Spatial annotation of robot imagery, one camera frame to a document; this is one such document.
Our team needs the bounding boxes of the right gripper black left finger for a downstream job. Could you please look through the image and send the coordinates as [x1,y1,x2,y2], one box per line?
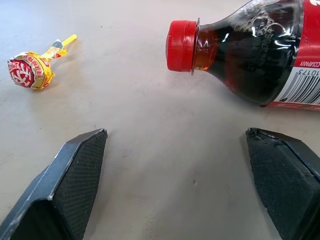
[0,128,109,240]

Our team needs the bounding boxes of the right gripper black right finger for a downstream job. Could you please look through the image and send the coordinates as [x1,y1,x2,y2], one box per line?
[245,127,320,240]

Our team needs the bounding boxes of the cola bottle with red cap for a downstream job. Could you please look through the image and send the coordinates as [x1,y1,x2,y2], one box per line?
[166,0,320,111]

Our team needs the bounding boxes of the yellow wrapped lollipop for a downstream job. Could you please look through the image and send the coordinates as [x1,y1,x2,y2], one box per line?
[7,34,78,91]

